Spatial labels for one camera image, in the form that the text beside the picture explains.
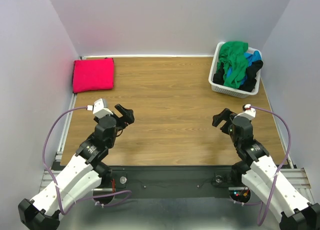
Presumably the green t shirt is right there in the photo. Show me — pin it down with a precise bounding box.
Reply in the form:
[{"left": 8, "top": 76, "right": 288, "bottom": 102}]
[{"left": 217, "top": 41, "right": 249, "bottom": 89}]

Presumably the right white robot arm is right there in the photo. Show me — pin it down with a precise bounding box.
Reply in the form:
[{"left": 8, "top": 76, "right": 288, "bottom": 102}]
[{"left": 212, "top": 104, "right": 320, "bottom": 230}]

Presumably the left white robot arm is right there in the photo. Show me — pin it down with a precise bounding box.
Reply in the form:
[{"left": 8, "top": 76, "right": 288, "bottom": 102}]
[{"left": 18, "top": 99, "right": 135, "bottom": 230}]

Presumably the white plastic laundry basket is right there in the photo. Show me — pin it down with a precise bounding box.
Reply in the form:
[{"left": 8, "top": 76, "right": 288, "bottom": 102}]
[{"left": 208, "top": 41, "right": 261, "bottom": 98}]

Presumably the black t shirt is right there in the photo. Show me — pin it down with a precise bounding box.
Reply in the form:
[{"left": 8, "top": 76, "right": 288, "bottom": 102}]
[{"left": 213, "top": 60, "right": 264, "bottom": 92}]

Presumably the folded pink t shirt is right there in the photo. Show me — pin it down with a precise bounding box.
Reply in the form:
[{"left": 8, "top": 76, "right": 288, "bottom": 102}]
[{"left": 72, "top": 58, "right": 115, "bottom": 93}]

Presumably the blue t shirt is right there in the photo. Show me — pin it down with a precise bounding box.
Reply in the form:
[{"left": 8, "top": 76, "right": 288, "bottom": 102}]
[{"left": 226, "top": 50, "right": 262, "bottom": 85}]

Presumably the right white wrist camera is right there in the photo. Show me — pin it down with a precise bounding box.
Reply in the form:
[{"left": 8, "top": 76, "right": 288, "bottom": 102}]
[{"left": 237, "top": 104, "right": 256, "bottom": 121}]

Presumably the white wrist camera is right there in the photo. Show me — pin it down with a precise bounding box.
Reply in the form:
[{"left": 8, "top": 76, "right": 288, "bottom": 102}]
[
  {"left": 92, "top": 98, "right": 113, "bottom": 119},
  {"left": 237, "top": 104, "right": 256, "bottom": 121}
]

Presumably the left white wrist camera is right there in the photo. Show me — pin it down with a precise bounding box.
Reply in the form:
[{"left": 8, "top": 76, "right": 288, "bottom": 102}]
[{"left": 92, "top": 98, "right": 113, "bottom": 119}]

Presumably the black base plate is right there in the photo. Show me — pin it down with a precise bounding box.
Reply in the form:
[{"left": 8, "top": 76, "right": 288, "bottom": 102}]
[{"left": 93, "top": 165, "right": 251, "bottom": 200}]

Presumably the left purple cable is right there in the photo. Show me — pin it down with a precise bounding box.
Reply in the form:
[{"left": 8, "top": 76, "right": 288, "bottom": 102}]
[{"left": 41, "top": 105, "right": 133, "bottom": 215}]

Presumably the aluminium frame rail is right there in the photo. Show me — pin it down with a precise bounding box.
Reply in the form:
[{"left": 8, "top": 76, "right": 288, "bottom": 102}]
[{"left": 37, "top": 57, "right": 86, "bottom": 191}]

